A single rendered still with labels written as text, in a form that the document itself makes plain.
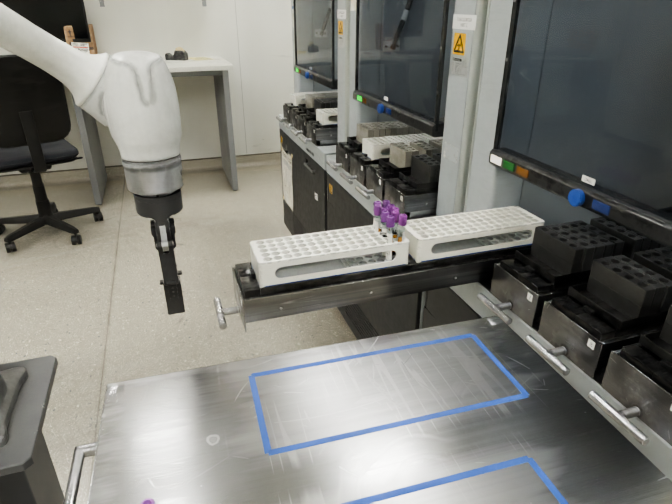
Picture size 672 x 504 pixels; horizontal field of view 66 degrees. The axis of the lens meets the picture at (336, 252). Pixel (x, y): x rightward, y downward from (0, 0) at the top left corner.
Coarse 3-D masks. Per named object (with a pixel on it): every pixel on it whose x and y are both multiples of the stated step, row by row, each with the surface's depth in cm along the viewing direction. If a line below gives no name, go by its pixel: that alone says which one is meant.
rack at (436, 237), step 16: (496, 208) 115; (512, 208) 116; (416, 224) 107; (432, 224) 107; (448, 224) 108; (464, 224) 107; (480, 224) 107; (496, 224) 107; (512, 224) 108; (528, 224) 107; (416, 240) 101; (432, 240) 101; (448, 240) 102; (464, 240) 113; (480, 240) 112; (496, 240) 108; (512, 240) 109; (528, 240) 109; (416, 256) 102; (432, 256) 102; (448, 256) 104
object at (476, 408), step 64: (128, 384) 69; (192, 384) 69; (256, 384) 69; (320, 384) 69; (384, 384) 69; (448, 384) 69; (512, 384) 69; (128, 448) 59; (192, 448) 59; (256, 448) 59; (320, 448) 59; (384, 448) 59; (448, 448) 59; (512, 448) 59; (576, 448) 59
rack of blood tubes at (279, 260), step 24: (264, 240) 100; (288, 240) 101; (312, 240) 100; (336, 240) 101; (360, 240) 100; (384, 240) 100; (408, 240) 100; (264, 264) 91; (288, 264) 93; (312, 264) 103; (336, 264) 103; (360, 264) 99; (384, 264) 99
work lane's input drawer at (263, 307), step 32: (480, 256) 106; (512, 256) 107; (256, 288) 92; (288, 288) 94; (320, 288) 95; (352, 288) 97; (384, 288) 100; (416, 288) 102; (224, 320) 95; (256, 320) 94
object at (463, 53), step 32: (480, 0) 111; (352, 32) 183; (448, 32) 187; (480, 32) 114; (352, 64) 188; (448, 64) 192; (480, 64) 117; (352, 96) 192; (448, 96) 128; (352, 128) 197; (448, 128) 130; (448, 160) 133; (352, 192) 180; (448, 192) 135; (352, 224) 185; (352, 320) 201; (384, 320) 168; (416, 320) 144
